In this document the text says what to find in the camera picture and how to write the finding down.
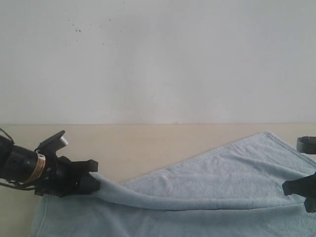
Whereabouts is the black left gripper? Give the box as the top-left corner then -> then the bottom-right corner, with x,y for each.
34,156 -> 100,197

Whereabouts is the light blue fleece towel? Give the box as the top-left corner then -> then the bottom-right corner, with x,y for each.
31,132 -> 316,237

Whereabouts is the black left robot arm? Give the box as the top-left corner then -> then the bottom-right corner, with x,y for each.
0,130 -> 100,197

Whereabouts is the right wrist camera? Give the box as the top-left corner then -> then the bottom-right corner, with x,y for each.
296,136 -> 316,155

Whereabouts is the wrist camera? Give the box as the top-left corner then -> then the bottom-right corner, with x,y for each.
296,136 -> 316,155
35,130 -> 68,156

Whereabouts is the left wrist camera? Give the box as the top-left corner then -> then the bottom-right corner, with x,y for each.
35,130 -> 68,156

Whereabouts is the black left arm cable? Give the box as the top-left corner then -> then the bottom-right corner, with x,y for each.
0,127 -> 38,192

